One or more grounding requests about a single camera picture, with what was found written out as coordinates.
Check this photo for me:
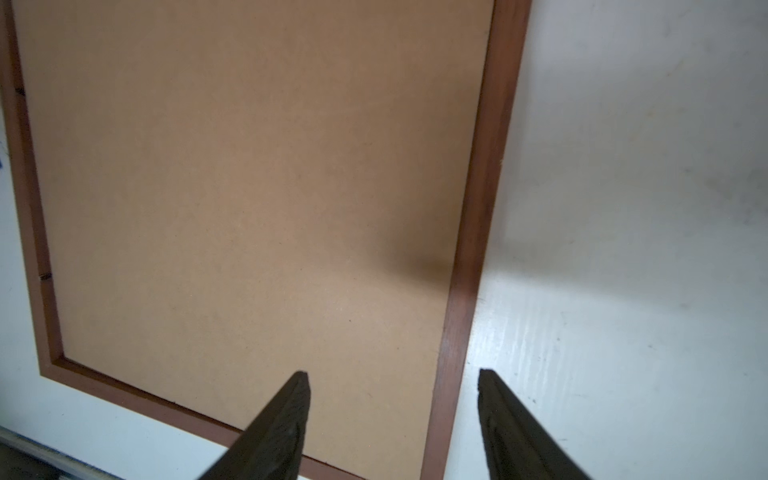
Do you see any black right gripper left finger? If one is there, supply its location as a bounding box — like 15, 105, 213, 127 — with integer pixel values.
200, 371, 311, 480

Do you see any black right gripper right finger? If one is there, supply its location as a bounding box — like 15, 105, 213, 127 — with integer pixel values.
477, 369, 589, 480

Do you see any brown cardboard backing board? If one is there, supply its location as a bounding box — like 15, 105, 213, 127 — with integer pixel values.
1, 1, 499, 479

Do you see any brown wooden picture frame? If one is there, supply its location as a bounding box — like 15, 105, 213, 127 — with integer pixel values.
1, 1, 531, 479

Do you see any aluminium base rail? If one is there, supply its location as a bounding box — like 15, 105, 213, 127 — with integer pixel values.
1, 427, 119, 480

